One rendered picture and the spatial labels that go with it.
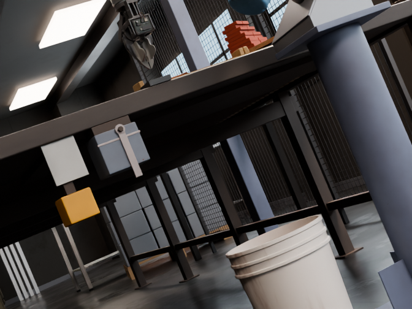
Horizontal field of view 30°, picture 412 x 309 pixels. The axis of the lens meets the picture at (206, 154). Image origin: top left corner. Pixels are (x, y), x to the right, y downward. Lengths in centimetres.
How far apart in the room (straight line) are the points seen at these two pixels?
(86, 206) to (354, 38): 91
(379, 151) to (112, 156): 77
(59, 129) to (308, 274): 80
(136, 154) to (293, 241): 52
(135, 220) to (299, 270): 557
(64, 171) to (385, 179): 92
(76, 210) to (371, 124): 88
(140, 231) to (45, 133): 549
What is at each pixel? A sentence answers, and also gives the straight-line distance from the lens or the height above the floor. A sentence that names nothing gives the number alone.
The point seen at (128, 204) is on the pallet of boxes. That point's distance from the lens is 764.
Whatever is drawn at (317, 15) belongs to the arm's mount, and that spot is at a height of 90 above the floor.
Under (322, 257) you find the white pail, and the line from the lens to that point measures 218.
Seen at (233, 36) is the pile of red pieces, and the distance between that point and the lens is 357.
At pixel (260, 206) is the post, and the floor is 33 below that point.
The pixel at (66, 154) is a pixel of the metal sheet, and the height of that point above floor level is 81.
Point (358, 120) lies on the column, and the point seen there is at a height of 58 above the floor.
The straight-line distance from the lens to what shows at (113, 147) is 222.
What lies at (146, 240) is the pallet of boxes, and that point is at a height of 30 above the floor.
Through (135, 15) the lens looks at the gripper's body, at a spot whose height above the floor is 113.
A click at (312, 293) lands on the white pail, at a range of 215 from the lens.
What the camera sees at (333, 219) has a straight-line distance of 379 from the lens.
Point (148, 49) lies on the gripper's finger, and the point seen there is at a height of 103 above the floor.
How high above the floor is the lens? 58
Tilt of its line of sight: 2 degrees up
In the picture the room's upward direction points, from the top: 23 degrees counter-clockwise
